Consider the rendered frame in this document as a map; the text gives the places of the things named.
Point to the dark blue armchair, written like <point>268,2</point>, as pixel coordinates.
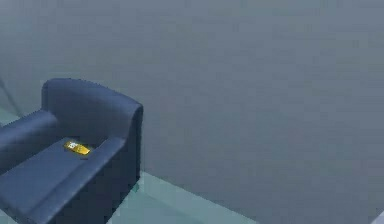
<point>83,110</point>

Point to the yellow remote control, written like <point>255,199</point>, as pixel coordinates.
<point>77,147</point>

